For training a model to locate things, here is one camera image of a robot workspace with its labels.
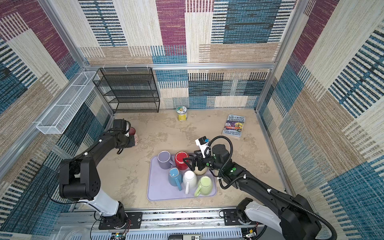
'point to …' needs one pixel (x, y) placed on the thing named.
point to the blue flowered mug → (174, 179)
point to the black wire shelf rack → (129, 90)
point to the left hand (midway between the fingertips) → (129, 140)
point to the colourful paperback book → (233, 126)
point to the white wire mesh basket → (56, 120)
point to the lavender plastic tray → (159, 188)
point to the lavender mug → (164, 160)
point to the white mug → (189, 180)
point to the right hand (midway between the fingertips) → (189, 158)
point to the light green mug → (205, 187)
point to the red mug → (179, 157)
